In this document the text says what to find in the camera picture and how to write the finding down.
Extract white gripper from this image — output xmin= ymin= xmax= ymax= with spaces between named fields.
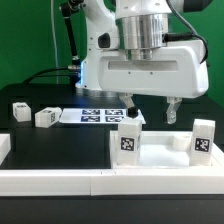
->
xmin=98 ymin=41 xmax=209 ymax=124

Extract white square table top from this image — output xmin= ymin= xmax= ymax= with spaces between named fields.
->
xmin=109 ymin=130 xmax=224 ymax=171

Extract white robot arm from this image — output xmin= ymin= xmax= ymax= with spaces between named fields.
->
xmin=60 ymin=0 xmax=213 ymax=124

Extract white sheet with tag markers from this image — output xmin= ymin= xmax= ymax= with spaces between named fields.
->
xmin=59 ymin=108 xmax=146 ymax=125

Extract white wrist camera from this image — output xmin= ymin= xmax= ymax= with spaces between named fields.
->
xmin=87 ymin=32 xmax=119 ymax=50

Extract white front fence wall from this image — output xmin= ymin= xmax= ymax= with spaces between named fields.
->
xmin=0 ymin=168 xmax=224 ymax=196

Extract white fence wall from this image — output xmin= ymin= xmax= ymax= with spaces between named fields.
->
xmin=0 ymin=168 xmax=224 ymax=196
xmin=0 ymin=134 xmax=11 ymax=165

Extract white left fence wall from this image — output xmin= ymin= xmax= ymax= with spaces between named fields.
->
xmin=0 ymin=134 xmax=11 ymax=165

